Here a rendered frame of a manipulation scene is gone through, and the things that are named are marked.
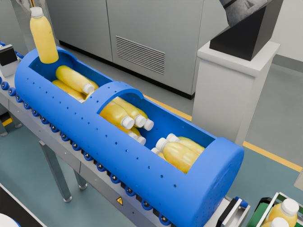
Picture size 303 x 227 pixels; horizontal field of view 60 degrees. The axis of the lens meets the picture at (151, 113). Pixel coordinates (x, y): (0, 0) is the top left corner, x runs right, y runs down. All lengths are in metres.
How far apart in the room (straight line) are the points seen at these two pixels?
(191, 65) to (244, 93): 1.21
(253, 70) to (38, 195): 1.70
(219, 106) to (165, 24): 1.24
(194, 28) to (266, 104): 1.15
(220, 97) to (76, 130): 0.85
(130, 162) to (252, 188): 1.56
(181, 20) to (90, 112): 1.72
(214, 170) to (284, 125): 2.17
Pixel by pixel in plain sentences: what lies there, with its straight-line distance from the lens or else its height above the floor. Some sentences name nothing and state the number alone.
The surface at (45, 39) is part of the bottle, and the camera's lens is 1.03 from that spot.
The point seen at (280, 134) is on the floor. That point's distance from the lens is 2.68.
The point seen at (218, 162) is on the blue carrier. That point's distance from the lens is 0.67.
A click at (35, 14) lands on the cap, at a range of 1.01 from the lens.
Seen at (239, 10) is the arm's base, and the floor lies 1.31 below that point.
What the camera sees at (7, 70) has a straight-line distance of 1.66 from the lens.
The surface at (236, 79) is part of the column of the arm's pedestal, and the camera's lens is 1.37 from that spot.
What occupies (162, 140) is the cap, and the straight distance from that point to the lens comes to 0.78.
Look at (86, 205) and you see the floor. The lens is 2.05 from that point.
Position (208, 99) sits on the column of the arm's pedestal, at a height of 0.82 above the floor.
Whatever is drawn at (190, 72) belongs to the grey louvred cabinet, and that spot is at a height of 0.35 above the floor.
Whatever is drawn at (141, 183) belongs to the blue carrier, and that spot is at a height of 1.13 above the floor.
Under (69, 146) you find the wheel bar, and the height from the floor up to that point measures 0.93.
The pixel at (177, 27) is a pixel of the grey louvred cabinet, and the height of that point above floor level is 0.76.
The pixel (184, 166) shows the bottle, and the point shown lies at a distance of 0.73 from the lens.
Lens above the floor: 1.75
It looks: 42 degrees down
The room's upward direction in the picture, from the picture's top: straight up
